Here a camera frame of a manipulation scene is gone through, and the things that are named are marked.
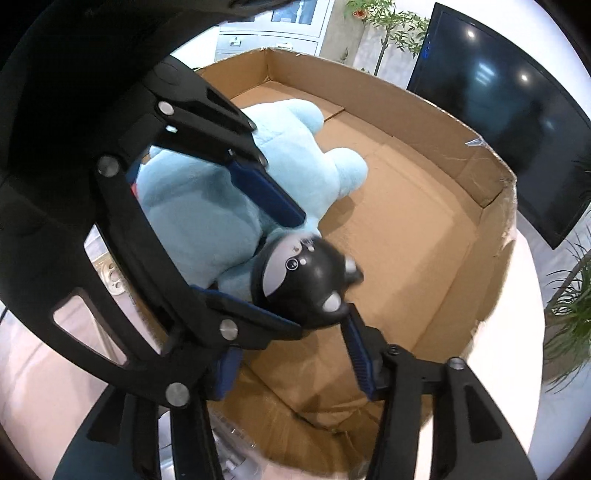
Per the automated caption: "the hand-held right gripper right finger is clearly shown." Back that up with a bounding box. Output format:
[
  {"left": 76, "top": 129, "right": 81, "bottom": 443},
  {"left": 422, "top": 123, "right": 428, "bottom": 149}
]
[{"left": 342, "top": 304, "right": 540, "bottom": 480}]

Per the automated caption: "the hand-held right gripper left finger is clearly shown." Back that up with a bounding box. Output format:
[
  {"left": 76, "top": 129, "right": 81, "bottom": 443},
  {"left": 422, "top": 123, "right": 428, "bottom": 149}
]
[{"left": 53, "top": 346, "right": 245, "bottom": 480}]

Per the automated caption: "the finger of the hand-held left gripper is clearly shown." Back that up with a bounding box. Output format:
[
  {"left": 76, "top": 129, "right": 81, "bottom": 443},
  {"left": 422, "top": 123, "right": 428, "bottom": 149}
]
[
  {"left": 46, "top": 154, "right": 303, "bottom": 409},
  {"left": 150, "top": 58, "right": 308, "bottom": 229}
]

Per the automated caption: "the black and white toy figure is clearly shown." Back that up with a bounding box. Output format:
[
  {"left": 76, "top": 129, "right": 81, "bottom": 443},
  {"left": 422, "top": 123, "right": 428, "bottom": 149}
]
[{"left": 252, "top": 232, "right": 365, "bottom": 332}]

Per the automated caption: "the light blue plush toy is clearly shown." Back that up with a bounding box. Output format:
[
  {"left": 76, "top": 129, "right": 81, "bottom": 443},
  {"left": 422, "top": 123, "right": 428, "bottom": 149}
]
[{"left": 131, "top": 98, "right": 370, "bottom": 303}]

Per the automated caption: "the cardboard box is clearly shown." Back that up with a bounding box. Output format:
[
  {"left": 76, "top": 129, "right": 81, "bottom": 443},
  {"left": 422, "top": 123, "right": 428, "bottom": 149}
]
[{"left": 124, "top": 46, "right": 519, "bottom": 474}]

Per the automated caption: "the grey cabinet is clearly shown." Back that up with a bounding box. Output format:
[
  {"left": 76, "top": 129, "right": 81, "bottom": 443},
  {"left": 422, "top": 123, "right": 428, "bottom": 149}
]
[{"left": 215, "top": 0, "right": 334, "bottom": 63}]

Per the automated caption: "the thin-stemmed leafy plant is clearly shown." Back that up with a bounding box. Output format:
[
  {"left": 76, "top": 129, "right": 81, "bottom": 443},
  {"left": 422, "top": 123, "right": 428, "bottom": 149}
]
[{"left": 344, "top": 0, "right": 431, "bottom": 77}]

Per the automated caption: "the palm-like potted plant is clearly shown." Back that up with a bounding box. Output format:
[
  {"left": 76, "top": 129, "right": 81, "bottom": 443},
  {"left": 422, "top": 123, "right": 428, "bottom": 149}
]
[{"left": 541, "top": 228, "right": 591, "bottom": 395}]

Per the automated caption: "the black monitor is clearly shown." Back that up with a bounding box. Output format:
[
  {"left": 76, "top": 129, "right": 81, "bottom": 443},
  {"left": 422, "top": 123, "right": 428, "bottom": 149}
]
[{"left": 406, "top": 2, "right": 591, "bottom": 250}]

